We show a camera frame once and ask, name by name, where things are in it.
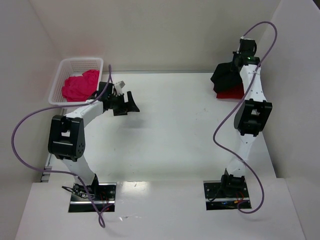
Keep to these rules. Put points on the folded red t shirt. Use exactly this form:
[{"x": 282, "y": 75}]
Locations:
[{"x": 237, "y": 92}]

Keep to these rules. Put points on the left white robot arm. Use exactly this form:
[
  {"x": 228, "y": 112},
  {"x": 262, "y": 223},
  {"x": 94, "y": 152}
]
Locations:
[{"x": 67, "y": 132}]

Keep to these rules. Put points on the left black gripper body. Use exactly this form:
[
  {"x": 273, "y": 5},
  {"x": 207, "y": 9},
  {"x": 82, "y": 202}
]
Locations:
[{"x": 122, "y": 105}]

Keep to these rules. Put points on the magenta t shirt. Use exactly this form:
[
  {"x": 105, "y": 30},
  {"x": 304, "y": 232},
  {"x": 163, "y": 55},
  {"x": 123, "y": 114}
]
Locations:
[{"x": 80, "y": 88}]

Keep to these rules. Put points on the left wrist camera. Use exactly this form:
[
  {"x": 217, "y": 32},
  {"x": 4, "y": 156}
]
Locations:
[{"x": 118, "y": 88}]

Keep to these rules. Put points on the white plastic basket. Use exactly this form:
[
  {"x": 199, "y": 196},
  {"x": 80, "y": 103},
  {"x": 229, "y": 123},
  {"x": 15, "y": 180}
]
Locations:
[{"x": 72, "y": 67}]

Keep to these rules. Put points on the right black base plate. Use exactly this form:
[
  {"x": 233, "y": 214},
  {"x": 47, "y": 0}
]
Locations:
[{"x": 218, "y": 198}]

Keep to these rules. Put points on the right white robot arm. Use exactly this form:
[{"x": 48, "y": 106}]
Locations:
[{"x": 250, "y": 118}]

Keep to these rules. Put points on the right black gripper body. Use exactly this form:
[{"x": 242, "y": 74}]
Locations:
[{"x": 233, "y": 67}]

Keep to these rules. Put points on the black t shirt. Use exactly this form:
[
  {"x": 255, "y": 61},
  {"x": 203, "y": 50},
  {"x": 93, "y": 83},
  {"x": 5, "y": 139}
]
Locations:
[{"x": 225, "y": 77}]

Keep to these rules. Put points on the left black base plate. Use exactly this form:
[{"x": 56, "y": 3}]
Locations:
[{"x": 104, "y": 198}]

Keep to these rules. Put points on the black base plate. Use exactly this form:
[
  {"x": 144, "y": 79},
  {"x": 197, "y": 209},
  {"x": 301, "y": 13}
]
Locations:
[
  {"x": 218, "y": 198},
  {"x": 104, "y": 198}
]

